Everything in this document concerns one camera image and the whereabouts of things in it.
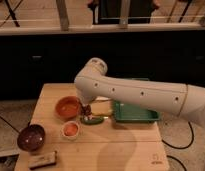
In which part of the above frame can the dark grape bunch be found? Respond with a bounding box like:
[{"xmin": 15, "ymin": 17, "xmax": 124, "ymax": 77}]
[{"xmin": 83, "ymin": 113, "xmax": 93, "ymax": 121}]

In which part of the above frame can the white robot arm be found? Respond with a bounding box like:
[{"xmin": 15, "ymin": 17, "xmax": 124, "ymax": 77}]
[{"xmin": 74, "ymin": 58, "xmax": 205, "ymax": 129}]

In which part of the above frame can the red bowl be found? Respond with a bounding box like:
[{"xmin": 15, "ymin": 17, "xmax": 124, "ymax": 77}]
[{"xmin": 55, "ymin": 96, "xmax": 81, "ymax": 120}]

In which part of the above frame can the dark purple bowl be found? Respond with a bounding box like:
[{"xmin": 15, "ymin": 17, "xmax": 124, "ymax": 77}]
[{"xmin": 17, "ymin": 124, "xmax": 45, "ymax": 152}]

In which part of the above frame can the small orange cup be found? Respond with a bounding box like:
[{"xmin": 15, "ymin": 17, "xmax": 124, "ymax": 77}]
[{"xmin": 61, "ymin": 121, "xmax": 79, "ymax": 140}]

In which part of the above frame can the green tray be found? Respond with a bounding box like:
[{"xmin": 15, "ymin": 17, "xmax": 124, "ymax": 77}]
[{"xmin": 112, "ymin": 101, "xmax": 160, "ymax": 123}]

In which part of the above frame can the wooden block eraser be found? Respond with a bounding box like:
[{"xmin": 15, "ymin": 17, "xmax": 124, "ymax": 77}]
[{"xmin": 28, "ymin": 151, "xmax": 57, "ymax": 170}]

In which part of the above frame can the person in background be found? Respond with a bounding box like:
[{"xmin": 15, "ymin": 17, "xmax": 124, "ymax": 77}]
[{"xmin": 87, "ymin": 0, "xmax": 160, "ymax": 24}]

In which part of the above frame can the white handled brush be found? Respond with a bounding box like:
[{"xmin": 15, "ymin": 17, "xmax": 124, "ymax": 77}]
[{"xmin": 95, "ymin": 97, "xmax": 111, "ymax": 102}]

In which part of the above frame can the black floor cable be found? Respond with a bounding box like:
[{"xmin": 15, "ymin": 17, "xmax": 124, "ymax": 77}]
[{"xmin": 161, "ymin": 121, "xmax": 195, "ymax": 150}]

